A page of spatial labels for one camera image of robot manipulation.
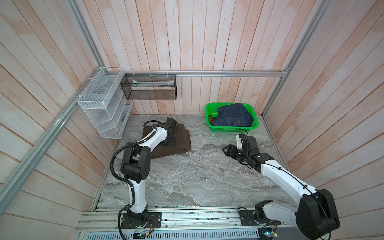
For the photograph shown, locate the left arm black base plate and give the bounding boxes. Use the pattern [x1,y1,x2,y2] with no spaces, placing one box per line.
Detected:
[120,211,162,229]

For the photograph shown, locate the aluminium frame rail right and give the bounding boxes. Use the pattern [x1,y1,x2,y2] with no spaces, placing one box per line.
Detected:
[261,1,334,118]

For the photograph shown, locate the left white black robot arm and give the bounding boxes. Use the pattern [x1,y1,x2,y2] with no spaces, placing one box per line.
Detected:
[121,118,177,228]

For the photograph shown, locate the black wire mesh basket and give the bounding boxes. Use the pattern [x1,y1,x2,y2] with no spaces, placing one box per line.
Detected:
[121,73,178,101]

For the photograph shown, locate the aluminium frame rail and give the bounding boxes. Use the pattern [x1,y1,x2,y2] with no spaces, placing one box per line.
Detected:
[107,68,288,78]
[1,67,102,215]
[261,1,334,118]

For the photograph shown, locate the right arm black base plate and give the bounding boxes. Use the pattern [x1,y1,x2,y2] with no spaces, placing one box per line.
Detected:
[237,208,281,227]

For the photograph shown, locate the green circuit board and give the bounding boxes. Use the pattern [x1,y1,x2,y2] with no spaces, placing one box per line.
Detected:
[258,228,278,240]

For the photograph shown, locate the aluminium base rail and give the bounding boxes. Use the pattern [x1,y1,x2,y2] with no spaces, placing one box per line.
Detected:
[74,206,326,233]

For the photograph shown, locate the brown trousers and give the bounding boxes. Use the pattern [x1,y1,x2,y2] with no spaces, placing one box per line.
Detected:
[138,121,192,159]

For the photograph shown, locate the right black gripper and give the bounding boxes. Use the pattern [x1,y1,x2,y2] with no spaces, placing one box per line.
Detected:
[222,143,249,162]

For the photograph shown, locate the white wire mesh shelf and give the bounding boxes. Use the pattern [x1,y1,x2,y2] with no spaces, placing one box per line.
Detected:
[78,67,133,139]

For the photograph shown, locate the black corrugated cable conduit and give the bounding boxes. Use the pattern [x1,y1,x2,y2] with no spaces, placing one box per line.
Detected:
[109,119,163,240]

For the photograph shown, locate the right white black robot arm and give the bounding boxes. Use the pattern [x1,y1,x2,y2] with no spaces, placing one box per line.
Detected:
[223,133,341,240]

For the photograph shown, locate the navy blue trousers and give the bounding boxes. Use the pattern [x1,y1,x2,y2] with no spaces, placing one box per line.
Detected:
[208,104,255,127]

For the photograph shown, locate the left circuit board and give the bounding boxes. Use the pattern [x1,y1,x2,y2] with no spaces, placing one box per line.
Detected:
[133,231,152,240]

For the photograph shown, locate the aluminium frame rail left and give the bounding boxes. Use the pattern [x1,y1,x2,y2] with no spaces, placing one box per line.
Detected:
[1,67,102,215]

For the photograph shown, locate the green plastic basket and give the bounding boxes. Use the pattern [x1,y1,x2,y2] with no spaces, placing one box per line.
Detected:
[206,103,259,132]

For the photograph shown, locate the aluminium frame rail back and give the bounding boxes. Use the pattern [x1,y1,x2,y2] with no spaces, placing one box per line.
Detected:
[107,68,288,78]

